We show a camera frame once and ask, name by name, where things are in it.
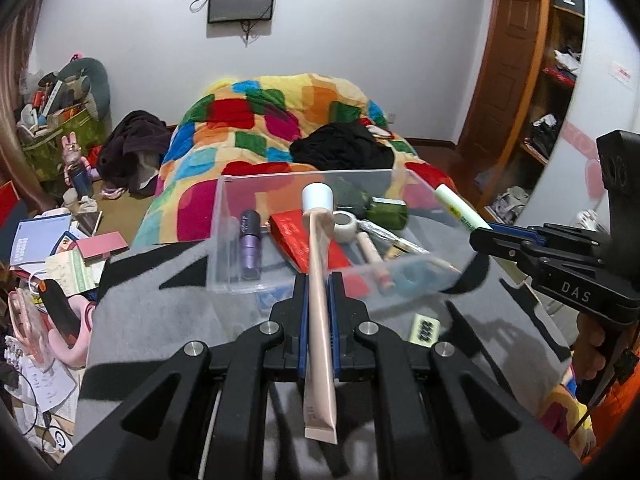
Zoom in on beige foundation tube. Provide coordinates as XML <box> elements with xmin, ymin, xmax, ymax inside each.
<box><xmin>302</xmin><ymin>182</ymin><xmax>337</xmax><ymax>445</ymax></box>

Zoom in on pale green tube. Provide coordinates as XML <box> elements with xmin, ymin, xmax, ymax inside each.
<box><xmin>434</xmin><ymin>184</ymin><xmax>490</xmax><ymax>232</ymax></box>

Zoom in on clear plastic storage box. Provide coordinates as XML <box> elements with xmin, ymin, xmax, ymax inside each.
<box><xmin>207</xmin><ymin>169</ymin><xmax>473</xmax><ymax>309</ymax></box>

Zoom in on red envelope packet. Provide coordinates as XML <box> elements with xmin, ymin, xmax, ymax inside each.
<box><xmin>269</xmin><ymin>209</ymin><xmax>371</xmax><ymax>300</ymax></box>

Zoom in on pink beige lip tube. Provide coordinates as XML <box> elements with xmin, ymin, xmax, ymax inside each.
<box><xmin>356</xmin><ymin>232</ymin><xmax>395</xmax><ymax>292</ymax></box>

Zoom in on white marker pen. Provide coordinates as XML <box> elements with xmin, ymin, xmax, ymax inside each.
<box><xmin>357</xmin><ymin>220</ymin><xmax>428</xmax><ymax>255</ymax></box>

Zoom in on blue tape roll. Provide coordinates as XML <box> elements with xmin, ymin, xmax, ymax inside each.
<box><xmin>392</xmin><ymin>266</ymin><xmax>439</xmax><ymax>297</ymax></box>

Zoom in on right hand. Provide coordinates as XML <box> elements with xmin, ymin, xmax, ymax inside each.
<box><xmin>572</xmin><ymin>313</ymin><xmax>606</xmax><ymax>382</ymax></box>

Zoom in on green glass dropper bottle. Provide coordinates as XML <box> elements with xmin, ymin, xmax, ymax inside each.
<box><xmin>334</xmin><ymin>180</ymin><xmax>409</xmax><ymax>231</ymax></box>

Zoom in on purple lipstick tube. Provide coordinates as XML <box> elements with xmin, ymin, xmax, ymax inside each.
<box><xmin>239</xmin><ymin>209</ymin><xmax>262</xmax><ymax>281</ymax></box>

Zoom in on white tape roll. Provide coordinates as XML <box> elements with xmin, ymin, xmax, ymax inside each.
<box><xmin>333</xmin><ymin>210</ymin><xmax>358</xmax><ymax>244</ymax></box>

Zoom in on wooden wardrobe shelf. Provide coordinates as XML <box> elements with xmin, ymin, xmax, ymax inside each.
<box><xmin>459</xmin><ymin>0</ymin><xmax>585</xmax><ymax>223</ymax></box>

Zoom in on black clothing pile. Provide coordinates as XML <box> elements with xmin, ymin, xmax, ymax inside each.
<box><xmin>290</xmin><ymin>122</ymin><xmax>395</xmax><ymax>171</ymax></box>

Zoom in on colorful patchwork blanket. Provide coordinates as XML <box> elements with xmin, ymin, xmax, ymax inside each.
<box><xmin>134</xmin><ymin>73</ymin><xmax>454</xmax><ymax>247</ymax></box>

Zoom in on dark purple clothing pile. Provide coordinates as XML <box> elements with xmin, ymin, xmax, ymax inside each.
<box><xmin>96</xmin><ymin>110</ymin><xmax>171</xmax><ymax>197</ymax></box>

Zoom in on blue notebook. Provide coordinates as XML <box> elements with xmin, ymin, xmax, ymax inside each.
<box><xmin>10</xmin><ymin>214</ymin><xmax>72</xmax><ymax>266</ymax></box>

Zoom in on pink rabbit figurine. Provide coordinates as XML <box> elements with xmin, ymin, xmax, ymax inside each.
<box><xmin>62</xmin><ymin>131</ymin><xmax>94</xmax><ymax>198</ymax></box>

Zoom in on green storage bag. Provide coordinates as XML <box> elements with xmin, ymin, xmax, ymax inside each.
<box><xmin>17</xmin><ymin>106</ymin><xmax>105</xmax><ymax>182</ymax></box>

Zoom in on red box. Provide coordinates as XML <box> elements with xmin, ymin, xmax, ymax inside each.
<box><xmin>0</xmin><ymin>181</ymin><xmax>21</xmax><ymax>226</ymax></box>

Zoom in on grey neck pillow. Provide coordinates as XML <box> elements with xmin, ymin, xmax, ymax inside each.
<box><xmin>58</xmin><ymin>58</ymin><xmax>111</xmax><ymax>122</ymax></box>

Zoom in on wall mounted monitor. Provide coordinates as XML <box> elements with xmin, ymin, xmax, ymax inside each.
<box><xmin>207</xmin><ymin>0</ymin><xmax>274</xmax><ymax>24</ymax></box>

